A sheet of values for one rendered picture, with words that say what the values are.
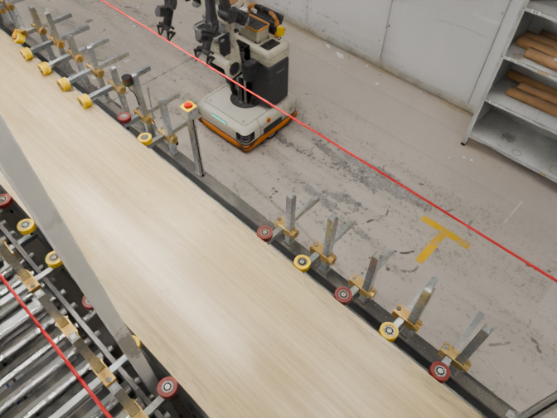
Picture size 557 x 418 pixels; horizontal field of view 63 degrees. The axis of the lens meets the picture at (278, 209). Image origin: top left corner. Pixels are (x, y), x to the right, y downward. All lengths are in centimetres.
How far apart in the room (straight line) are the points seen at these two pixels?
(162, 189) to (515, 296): 241
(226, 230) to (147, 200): 47
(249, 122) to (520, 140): 229
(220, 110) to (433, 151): 186
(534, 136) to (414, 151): 100
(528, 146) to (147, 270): 327
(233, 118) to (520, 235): 240
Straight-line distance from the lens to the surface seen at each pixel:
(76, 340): 187
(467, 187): 400
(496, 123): 446
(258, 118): 385
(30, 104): 336
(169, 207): 244
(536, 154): 432
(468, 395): 232
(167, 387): 197
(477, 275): 349
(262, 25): 377
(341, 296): 211
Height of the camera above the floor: 275
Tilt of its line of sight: 51 degrees down
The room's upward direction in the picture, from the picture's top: 1 degrees clockwise
